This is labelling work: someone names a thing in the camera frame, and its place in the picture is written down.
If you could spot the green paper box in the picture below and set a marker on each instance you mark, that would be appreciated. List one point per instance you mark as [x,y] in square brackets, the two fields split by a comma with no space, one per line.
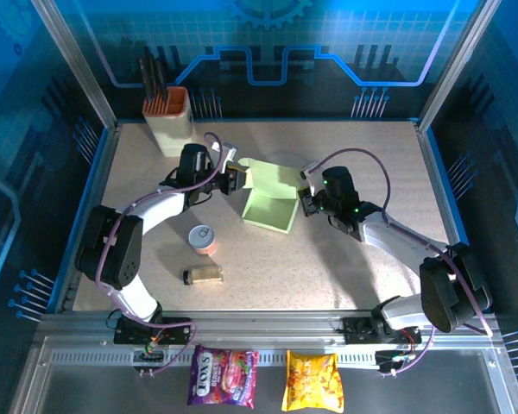
[269,211]

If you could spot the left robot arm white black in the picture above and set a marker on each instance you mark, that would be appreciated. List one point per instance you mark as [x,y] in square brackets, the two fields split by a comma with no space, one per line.
[112,246]

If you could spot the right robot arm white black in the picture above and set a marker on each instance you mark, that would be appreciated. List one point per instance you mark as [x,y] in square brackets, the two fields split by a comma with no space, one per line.
[449,284]

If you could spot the beige knife block orange top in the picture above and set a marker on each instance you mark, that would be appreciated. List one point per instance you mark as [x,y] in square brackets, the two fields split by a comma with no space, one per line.
[172,125]

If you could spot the pink tin can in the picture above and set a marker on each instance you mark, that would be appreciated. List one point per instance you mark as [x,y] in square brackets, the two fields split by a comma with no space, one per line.
[203,239]

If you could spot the glass spice jar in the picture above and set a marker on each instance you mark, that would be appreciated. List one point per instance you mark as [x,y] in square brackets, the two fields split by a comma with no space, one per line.
[203,275]

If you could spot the yellow snack bag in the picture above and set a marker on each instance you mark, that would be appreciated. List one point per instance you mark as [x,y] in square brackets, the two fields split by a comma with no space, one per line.
[313,381]

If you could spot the purple candy bag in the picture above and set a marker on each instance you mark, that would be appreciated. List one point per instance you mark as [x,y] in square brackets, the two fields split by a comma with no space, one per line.
[222,375]

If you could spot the grey metal shelf plate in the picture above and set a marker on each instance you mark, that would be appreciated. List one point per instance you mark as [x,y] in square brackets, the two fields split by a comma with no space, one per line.
[112,392]

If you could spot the aluminium side rail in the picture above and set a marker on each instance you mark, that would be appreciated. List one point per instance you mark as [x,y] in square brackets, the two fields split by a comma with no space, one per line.
[100,172]
[433,172]

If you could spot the aluminium cross rail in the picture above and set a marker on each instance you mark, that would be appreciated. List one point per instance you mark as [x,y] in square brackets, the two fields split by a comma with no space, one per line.
[263,323]

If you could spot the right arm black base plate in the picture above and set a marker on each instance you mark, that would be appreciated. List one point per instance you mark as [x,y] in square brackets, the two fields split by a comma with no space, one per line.
[354,330]

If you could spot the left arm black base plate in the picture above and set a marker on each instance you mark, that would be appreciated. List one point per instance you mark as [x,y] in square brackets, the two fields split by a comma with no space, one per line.
[177,332]

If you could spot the aluminium corner post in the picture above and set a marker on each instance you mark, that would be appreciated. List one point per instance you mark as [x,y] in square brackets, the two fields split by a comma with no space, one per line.
[457,64]
[75,69]

